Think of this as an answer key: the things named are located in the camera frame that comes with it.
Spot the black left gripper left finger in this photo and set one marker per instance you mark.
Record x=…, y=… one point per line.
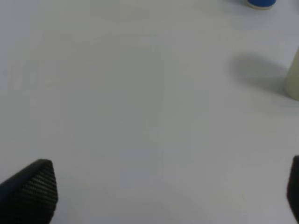
x=30, y=196

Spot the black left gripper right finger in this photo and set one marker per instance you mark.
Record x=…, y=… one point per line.
x=293, y=188

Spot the light green plastic cup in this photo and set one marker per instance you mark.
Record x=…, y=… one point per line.
x=292, y=78

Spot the blue white paper cup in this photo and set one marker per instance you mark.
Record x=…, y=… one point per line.
x=261, y=4

